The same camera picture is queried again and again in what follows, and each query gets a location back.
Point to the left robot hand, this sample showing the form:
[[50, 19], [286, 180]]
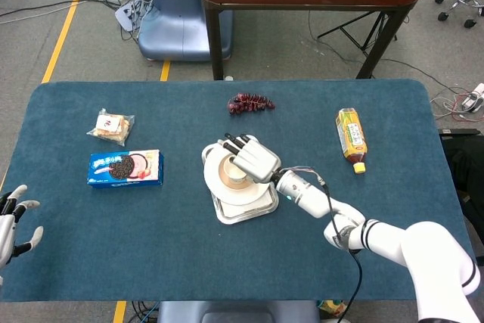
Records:
[[7, 228]]

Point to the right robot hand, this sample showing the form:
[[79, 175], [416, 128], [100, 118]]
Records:
[[257, 160]]

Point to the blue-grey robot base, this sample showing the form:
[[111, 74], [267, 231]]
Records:
[[177, 31]]

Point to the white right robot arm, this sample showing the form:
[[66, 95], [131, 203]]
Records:
[[423, 247]]

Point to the grey own robot base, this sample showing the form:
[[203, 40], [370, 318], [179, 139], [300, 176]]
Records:
[[238, 313]]

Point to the beige bowl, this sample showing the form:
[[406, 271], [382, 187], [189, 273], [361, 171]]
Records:
[[227, 183]]

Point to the white round plate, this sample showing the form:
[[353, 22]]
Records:
[[215, 190]]

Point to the dark red grape bunch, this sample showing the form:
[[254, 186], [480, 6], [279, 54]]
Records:
[[247, 103]]

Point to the stainless steel tray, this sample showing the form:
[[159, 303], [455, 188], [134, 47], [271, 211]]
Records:
[[246, 219]]

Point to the yellow-capped tea bottle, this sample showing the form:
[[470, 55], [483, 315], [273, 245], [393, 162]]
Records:
[[351, 135]]

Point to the blue tablecloth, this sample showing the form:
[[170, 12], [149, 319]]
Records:
[[189, 255]]

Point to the blue Oreo cookie box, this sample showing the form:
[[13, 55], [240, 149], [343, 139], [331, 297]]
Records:
[[125, 169]]

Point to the bagged sliced bread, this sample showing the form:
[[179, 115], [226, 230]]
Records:
[[111, 128]]

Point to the black tripod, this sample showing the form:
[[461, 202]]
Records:
[[359, 35]]

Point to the white floor socket block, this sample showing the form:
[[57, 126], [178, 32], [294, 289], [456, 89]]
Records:
[[128, 14]]

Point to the white power strip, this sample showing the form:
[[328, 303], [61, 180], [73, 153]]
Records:
[[474, 98]]

